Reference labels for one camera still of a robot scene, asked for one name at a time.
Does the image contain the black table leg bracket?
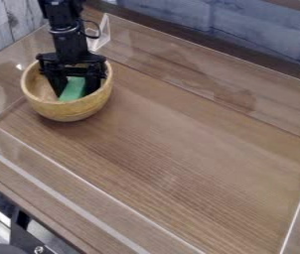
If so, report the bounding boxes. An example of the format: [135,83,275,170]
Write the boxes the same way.
[10,208,58,254]

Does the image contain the green stick block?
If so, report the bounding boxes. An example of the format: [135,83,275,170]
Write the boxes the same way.
[60,76,85,101]

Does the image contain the clear acrylic front wall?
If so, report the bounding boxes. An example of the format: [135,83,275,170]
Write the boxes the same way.
[0,128,207,254]

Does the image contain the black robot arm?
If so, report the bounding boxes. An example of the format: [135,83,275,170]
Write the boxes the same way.
[37,0,106,96]

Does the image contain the wooden bowl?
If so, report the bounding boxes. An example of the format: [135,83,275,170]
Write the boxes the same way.
[21,61,113,122]

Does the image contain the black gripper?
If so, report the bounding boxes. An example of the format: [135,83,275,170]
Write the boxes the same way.
[37,29,106,96]

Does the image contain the clear acrylic corner bracket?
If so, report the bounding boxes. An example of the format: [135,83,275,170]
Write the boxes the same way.
[85,14,110,53]

